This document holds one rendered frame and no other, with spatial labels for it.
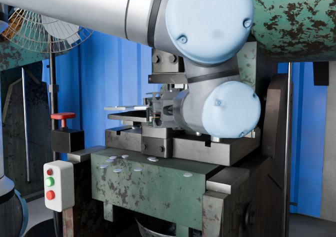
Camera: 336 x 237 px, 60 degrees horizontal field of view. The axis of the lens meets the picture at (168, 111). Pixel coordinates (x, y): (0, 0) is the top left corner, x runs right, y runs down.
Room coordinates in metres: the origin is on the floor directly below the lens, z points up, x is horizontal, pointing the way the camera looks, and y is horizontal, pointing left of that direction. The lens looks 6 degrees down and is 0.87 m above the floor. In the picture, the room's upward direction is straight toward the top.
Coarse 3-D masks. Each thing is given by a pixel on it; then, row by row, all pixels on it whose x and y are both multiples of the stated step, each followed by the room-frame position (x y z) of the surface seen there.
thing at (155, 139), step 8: (120, 112) 0.81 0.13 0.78; (128, 112) 0.81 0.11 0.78; (136, 112) 0.81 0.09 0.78; (144, 112) 0.81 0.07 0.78; (128, 120) 0.73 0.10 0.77; (136, 120) 0.71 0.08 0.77; (144, 120) 0.70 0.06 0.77; (144, 128) 0.85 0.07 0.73; (152, 128) 0.84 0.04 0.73; (160, 128) 0.82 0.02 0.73; (168, 128) 0.82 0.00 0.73; (144, 136) 0.85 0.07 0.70; (152, 136) 0.84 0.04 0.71; (160, 136) 0.82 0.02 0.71; (168, 136) 0.82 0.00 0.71; (144, 144) 0.84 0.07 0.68; (152, 144) 0.84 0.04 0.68; (160, 144) 0.82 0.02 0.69; (168, 144) 0.82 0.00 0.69; (144, 152) 0.85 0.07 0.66; (152, 152) 0.84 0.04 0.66; (160, 152) 0.82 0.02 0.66; (168, 152) 0.82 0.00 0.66
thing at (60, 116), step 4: (64, 112) 0.99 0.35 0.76; (68, 112) 0.99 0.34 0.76; (52, 116) 0.94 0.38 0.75; (56, 116) 0.93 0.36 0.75; (60, 116) 0.93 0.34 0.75; (64, 116) 0.94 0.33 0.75; (68, 116) 0.95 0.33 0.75; (72, 116) 0.96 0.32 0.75; (64, 120) 0.96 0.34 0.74; (64, 124) 0.96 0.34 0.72
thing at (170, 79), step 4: (148, 76) 0.97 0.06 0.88; (152, 76) 0.96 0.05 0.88; (156, 76) 0.95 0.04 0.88; (160, 76) 0.95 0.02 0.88; (164, 76) 0.94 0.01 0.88; (168, 76) 0.93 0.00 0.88; (172, 76) 0.92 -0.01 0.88; (176, 76) 0.91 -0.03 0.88; (180, 76) 0.91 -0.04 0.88; (184, 76) 0.90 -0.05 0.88; (148, 80) 0.97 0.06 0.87; (152, 80) 0.96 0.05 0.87; (156, 80) 0.95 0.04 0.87; (160, 80) 0.95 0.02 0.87; (164, 80) 0.94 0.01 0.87; (168, 80) 0.93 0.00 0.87; (172, 80) 0.92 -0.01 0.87; (176, 80) 0.91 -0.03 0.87; (180, 80) 0.91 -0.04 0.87; (184, 80) 0.90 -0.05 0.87; (168, 84) 1.07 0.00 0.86; (172, 84) 1.07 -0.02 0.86; (168, 88) 1.07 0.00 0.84
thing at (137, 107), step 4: (104, 108) 0.78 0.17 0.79; (108, 108) 0.75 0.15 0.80; (112, 108) 0.73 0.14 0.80; (116, 108) 0.72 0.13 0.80; (120, 108) 0.71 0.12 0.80; (124, 108) 0.70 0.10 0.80; (128, 108) 0.78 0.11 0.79; (132, 108) 0.77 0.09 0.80; (136, 108) 0.69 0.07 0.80; (140, 108) 0.69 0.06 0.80; (144, 108) 0.69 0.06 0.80
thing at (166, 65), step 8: (152, 48) 0.92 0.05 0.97; (152, 56) 0.90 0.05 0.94; (160, 56) 0.90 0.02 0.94; (168, 56) 0.88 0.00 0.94; (176, 56) 0.87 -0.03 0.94; (152, 64) 0.92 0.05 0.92; (160, 64) 0.90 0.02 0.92; (168, 64) 0.88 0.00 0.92; (176, 64) 0.87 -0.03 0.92; (152, 72) 0.95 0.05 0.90; (160, 72) 0.93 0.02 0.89; (168, 72) 0.92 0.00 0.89; (176, 72) 0.90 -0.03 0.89; (184, 72) 0.89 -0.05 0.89
